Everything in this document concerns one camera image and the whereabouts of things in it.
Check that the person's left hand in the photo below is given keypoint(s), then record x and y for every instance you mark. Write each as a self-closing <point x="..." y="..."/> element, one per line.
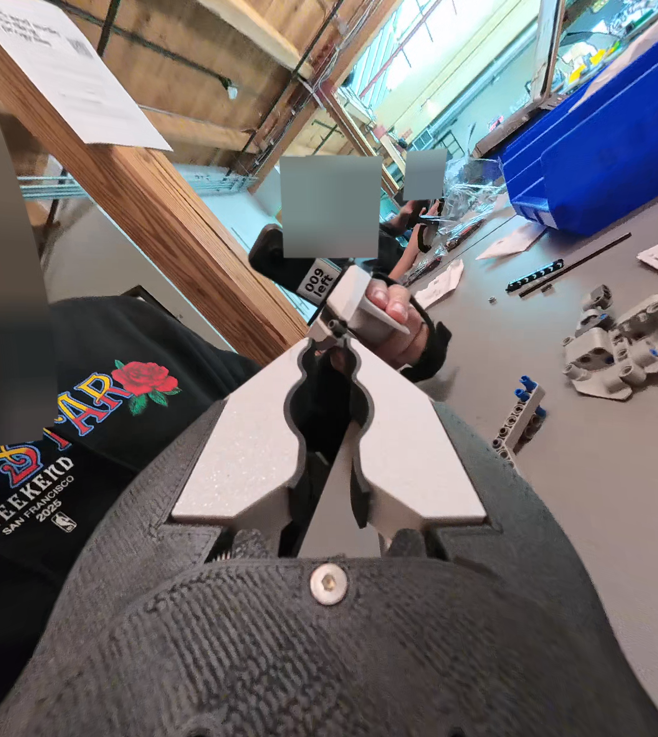
<point x="404" y="345"/>

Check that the clear plastic bags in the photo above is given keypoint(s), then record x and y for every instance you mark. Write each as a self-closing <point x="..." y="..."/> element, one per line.
<point x="467" y="178"/>

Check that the wooden post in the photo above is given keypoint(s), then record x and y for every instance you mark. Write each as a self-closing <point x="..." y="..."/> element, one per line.
<point x="150" y="201"/>

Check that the black holed toy beam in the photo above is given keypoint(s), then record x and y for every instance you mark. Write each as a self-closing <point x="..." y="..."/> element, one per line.
<point x="536" y="274"/>

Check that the grey laptop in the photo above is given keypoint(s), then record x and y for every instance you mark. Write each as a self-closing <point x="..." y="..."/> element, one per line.
<point x="513" y="129"/>

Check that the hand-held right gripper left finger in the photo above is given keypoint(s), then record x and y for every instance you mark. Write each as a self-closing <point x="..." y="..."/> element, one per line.
<point x="237" y="460"/>

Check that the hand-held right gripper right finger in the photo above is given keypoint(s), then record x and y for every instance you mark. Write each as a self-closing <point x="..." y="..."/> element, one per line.
<point x="421" y="460"/>

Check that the blue storage bin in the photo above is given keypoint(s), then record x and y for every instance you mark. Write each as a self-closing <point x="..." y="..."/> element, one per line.
<point x="536" y="161"/>
<point x="622" y="173"/>

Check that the white paper notice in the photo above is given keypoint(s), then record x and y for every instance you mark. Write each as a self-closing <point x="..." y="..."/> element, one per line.
<point x="70" y="75"/>

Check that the black printed sweatshirt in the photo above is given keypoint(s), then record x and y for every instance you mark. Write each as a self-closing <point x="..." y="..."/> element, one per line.
<point x="104" y="432"/>

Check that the large grey toy brick assembly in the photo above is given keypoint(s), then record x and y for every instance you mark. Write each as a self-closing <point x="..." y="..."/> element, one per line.
<point x="645" y="339"/>

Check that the small grey toy brick assembly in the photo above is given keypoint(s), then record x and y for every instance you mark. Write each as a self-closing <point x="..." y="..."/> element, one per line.
<point x="336" y="329"/>

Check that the white paper packet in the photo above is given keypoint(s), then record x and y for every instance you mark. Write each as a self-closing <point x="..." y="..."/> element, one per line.
<point x="441" y="285"/>

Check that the long black toy axle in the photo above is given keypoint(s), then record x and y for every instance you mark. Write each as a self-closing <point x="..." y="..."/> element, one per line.
<point x="588" y="256"/>

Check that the grey desk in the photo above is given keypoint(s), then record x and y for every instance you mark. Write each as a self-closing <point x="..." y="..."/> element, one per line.
<point x="594" y="506"/>

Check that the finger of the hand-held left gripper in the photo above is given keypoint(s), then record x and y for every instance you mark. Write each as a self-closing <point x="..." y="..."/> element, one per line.
<point x="349" y="293"/>

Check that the grey beam with blue pins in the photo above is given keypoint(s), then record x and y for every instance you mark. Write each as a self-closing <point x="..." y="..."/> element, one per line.
<point x="527" y="406"/>

